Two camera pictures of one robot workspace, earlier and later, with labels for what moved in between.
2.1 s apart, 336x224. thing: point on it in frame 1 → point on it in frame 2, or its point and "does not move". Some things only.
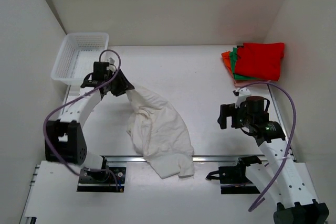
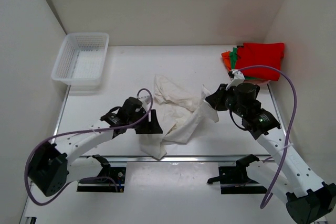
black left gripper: [125, 84] → [152, 125]
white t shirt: [158, 135] → [179, 112]
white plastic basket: [76, 56] does not move
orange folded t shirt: [226, 59] does not move
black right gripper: [227, 110] → [213, 99]
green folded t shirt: [233, 60] does not move
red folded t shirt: [260, 61] does not move
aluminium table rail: [196, 159] does not move
